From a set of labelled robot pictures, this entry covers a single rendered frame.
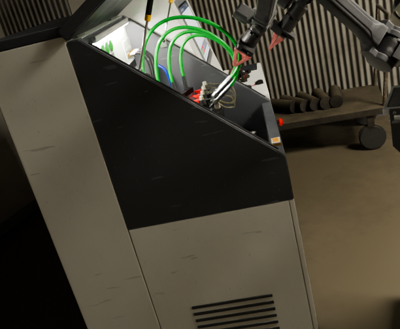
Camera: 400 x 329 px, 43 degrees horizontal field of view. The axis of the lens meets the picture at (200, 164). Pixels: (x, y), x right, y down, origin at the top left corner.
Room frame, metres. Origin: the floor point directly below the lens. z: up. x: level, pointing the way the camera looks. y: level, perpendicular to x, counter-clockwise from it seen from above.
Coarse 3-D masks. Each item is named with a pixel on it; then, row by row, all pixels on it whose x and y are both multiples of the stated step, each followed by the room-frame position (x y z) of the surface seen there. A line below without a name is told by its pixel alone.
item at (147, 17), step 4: (148, 0) 1.56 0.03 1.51; (152, 0) 1.56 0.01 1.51; (148, 4) 1.56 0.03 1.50; (152, 4) 1.56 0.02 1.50; (148, 8) 1.56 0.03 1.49; (148, 12) 1.56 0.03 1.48; (144, 16) 1.57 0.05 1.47; (148, 16) 1.56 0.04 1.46; (148, 20) 1.56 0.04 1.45; (144, 28) 1.58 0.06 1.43; (144, 32) 1.57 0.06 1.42; (144, 36) 1.57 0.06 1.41; (144, 40) 1.58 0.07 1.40; (144, 44) 1.58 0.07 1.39; (140, 60) 1.58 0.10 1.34; (140, 64) 1.58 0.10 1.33; (140, 68) 1.59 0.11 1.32
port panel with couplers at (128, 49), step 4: (124, 40) 2.13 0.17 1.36; (128, 40) 2.20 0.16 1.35; (124, 44) 2.11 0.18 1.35; (128, 44) 2.18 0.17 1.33; (124, 48) 2.09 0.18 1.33; (128, 48) 2.15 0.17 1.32; (136, 48) 2.20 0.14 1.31; (128, 52) 2.14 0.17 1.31; (132, 52) 2.11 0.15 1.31; (128, 56) 2.11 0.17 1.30; (132, 56) 2.19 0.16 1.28; (136, 68) 2.19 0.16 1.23
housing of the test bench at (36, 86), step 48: (0, 48) 1.61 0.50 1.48; (48, 48) 1.59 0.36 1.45; (0, 96) 1.62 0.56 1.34; (48, 96) 1.60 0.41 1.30; (48, 144) 1.60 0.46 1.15; (96, 144) 1.58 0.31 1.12; (48, 192) 1.61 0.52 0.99; (96, 192) 1.59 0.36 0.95; (96, 240) 1.60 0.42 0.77; (96, 288) 1.61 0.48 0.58; (144, 288) 1.58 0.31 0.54
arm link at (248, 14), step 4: (240, 4) 1.78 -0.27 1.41; (244, 4) 1.78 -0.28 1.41; (240, 8) 1.77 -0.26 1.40; (244, 8) 1.77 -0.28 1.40; (248, 8) 1.77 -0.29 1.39; (236, 12) 1.78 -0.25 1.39; (240, 12) 1.77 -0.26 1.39; (244, 12) 1.76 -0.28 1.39; (248, 12) 1.76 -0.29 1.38; (252, 12) 1.76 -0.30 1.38; (232, 16) 1.81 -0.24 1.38; (236, 16) 1.79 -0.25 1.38; (240, 16) 1.78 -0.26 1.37; (244, 16) 1.76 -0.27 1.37; (248, 16) 1.76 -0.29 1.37; (252, 16) 1.76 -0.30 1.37; (240, 20) 1.79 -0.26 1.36; (244, 20) 1.78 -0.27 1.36; (248, 20) 1.75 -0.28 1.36; (244, 24) 1.79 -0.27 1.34; (256, 24) 1.70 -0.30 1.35; (252, 28) 1.72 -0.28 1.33; (256, 28) 1.70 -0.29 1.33; (260, 28) 1.70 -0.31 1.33; (256, 32) 1.73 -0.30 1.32; (260, 32) 1.70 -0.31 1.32
